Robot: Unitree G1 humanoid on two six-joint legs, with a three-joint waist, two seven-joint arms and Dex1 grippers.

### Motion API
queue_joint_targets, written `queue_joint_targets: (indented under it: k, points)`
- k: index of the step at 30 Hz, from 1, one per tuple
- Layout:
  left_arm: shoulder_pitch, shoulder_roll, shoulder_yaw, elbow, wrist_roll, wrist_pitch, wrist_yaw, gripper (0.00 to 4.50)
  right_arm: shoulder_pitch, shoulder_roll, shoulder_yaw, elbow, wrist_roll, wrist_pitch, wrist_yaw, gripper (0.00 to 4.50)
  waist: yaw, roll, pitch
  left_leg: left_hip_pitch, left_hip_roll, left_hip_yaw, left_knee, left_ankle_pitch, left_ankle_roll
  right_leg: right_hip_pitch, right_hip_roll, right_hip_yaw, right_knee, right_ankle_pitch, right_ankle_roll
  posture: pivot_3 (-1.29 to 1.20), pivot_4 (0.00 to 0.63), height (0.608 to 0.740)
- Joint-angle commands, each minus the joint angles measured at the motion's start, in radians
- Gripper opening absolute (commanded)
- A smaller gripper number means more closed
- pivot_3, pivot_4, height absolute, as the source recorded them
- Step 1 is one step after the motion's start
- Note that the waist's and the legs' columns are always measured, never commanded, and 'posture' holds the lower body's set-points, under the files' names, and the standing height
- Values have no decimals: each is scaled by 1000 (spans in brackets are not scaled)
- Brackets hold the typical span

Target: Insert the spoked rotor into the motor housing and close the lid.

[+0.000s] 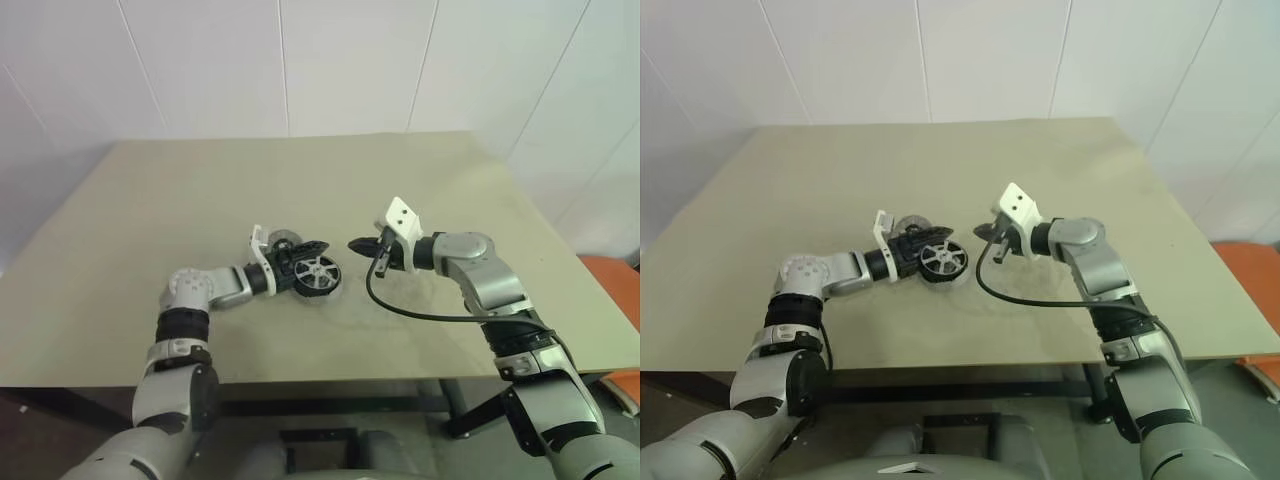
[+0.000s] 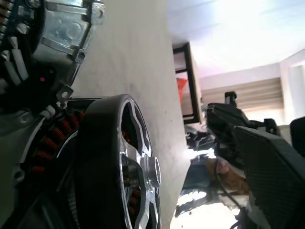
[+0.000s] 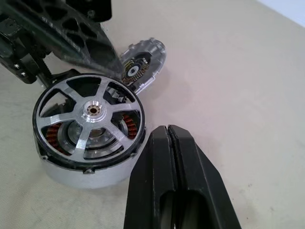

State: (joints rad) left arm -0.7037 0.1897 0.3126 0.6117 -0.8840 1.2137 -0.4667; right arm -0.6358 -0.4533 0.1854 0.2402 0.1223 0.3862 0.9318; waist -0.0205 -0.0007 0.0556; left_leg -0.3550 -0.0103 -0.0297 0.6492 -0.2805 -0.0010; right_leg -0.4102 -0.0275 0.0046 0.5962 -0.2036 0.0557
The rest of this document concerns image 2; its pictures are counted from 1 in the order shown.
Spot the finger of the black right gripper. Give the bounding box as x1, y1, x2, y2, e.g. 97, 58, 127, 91
185, 129, 215, 150

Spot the motor housing with red windings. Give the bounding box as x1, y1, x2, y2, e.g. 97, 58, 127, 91
0, 95, 86, 215

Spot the black spoked rotor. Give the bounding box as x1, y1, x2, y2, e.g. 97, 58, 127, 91
77, 94, 163, 229

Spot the brown wooden furniture frame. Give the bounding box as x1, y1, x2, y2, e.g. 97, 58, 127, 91
172, 41, 203, 125

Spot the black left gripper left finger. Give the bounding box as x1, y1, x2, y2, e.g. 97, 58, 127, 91
14, 186, 81, 229

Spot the orange chair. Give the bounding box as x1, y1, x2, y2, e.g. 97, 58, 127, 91
176, 76, 190, 113

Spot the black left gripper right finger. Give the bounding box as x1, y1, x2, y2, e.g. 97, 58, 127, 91
234, 125, 305, 229

